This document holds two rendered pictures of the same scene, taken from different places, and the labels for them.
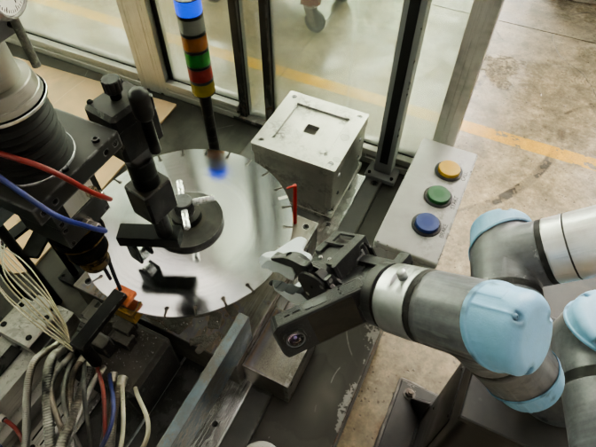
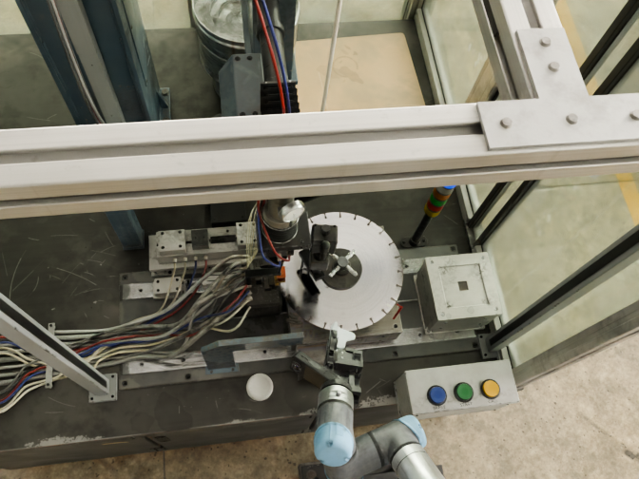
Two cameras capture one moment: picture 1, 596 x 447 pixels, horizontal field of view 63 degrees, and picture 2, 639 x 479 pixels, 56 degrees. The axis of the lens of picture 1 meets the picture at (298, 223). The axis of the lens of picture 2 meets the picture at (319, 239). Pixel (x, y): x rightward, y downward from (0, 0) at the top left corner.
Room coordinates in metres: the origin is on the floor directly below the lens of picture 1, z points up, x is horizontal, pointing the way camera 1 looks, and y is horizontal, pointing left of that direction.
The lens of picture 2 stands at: (0.02, -0.20, 2.40)
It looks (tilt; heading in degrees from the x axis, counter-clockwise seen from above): 66 degrees down; 46
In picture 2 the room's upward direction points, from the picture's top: 12 degrees clockwise
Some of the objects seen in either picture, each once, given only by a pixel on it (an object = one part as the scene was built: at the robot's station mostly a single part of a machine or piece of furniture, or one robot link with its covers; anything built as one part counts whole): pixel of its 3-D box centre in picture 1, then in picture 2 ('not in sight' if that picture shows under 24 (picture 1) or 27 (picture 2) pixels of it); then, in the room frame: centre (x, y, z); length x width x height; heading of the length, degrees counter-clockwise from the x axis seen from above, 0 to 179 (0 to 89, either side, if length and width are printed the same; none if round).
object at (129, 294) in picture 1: (109, 325); (265, 276); (0.30, 0.26, 0.95); 0.10 x 0.03 x 0.07; 154
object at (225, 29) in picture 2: not in sight; (247, 45); (0.65, 0.94, 0.93); 0.31 x 0.31 x 0.36
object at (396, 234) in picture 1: (421, 219); (454, 391); (0.58, -0.24, 0.82); 0.28 x 0.11 x 0.15; 154
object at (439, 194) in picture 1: (437, 197); (463, 392); (0.57, -0.25, 0.90); 0.04 x 0.04 x 0.02
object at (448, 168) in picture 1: (448, 171); (490, 389); (0.63, -0.28, 0.90); 0.04 x 0.04 x 0.02
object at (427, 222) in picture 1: (426, 224); (436, 395); (0.51, -0.22, 0.90); 0.04 x 0.04 x 0.02
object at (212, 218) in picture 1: (186, 216); (340, 267); (0.47, 0.17, 0.96); 0.11 x 0.11 x 0.03
